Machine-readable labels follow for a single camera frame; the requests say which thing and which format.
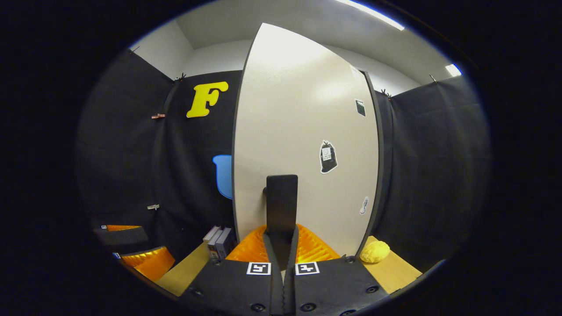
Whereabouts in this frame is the dark grey cabinet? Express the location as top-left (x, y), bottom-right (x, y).
top-left (232, 23), bottom-right (387, 260)

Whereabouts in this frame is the beige cabinet door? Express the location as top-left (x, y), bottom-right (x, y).
top-left (232, 23), bottom-right (381, 258)

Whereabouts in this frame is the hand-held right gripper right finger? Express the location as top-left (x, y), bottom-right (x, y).
top-left (283, 224), bottom-right (389, 316)

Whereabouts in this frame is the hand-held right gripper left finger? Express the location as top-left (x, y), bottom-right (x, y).
top-left (178, 225), bottom-right (285, 316)

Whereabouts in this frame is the long ceiling light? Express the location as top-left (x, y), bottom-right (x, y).
top-left (338, 0), bottom-right (405, 31)

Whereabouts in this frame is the black door handle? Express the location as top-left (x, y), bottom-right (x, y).
top-left (263, 175), bottom-right (299, 269)

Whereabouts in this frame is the yellow lumpy sponge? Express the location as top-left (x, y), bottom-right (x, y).
top-left (360, 241), bottom-right (390, 264)

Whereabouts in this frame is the black backdrop cloth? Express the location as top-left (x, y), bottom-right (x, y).
top-left (75, 48), bottom-right (490, 273)

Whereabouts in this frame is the dark grey small box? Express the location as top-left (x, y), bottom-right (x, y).
top-left (215, 227), bottom-right (238, 259)

